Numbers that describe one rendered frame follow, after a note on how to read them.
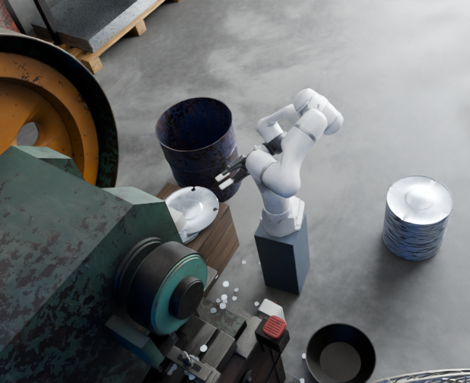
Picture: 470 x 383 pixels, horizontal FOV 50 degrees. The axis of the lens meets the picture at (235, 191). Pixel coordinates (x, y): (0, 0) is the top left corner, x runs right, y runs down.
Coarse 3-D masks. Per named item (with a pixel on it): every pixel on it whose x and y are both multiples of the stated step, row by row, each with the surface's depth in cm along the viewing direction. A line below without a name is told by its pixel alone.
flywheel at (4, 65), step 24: (0, 48) 126; (0, 72) 122; (24, 72) 128; (48, 72) 134; (0, 96) 128; (24, 96) 134; (48, 96) 138; (72, 96) 143; (0, 120) 131; (24, 120) 137; (48, 120) 143; (72, 120) 147; (0, 144) 133; (48, 144) 146; (72, 144) 154; (96, 144) 158; (96, 168) 161
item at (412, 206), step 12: (408, 180) 241; (420, 180) 240; (432, 180) 239; (396, 192) 237; (408, 192) 236; (420, 192) 234; (432, 192) 234; (444, 192) 233; (396, 204) 233; (408, 204) 231; (420, 204) 230; (432, 204) 229; (444, 204) 229; (408, 216) 228; (420, 216) 227; (432, 216) 226; (444, 216) 225
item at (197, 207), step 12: (180, 192) 250; (192, 192) 248; (204, 192) 247; (168, 204) 246; (180, 204) 244; (192, 204) 242; (204, 204) 242; (216, 204) 241; (192, 216) 238; (204, 216) 238; (192, 228) 234; (204, 228) 233
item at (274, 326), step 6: (270, 318) 158; (276, 318) 158; (270, 324) 157; (276, 324) 156; (282, 324) 156; (264, 330) 156; (270, 330) 156; (276, 330) 155; (282, 330) 155; (270, 336) 154; (276, 336) 154
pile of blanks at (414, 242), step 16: (384, 224) 249; (400, 224) 231; (416, 224) 225; (432, 224) 224; (384, 240) 255; (400, 240) 239; (416, 240) 234; (432, 240) 234; (400, 256) 250; (416, 256) 244
